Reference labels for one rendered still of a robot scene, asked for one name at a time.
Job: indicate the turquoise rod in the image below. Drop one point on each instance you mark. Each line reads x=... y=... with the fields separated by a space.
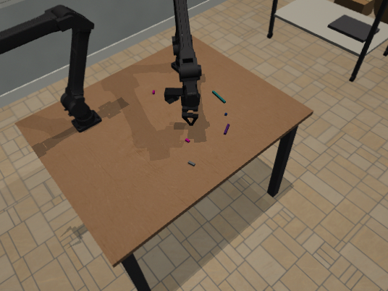
x=218 y=96

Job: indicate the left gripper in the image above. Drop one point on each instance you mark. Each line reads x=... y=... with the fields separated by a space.
x=186 y=115

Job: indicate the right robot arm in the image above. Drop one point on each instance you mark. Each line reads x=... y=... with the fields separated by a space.
x=61 y=18

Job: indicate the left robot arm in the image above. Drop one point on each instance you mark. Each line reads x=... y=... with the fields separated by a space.
x=183 y=46

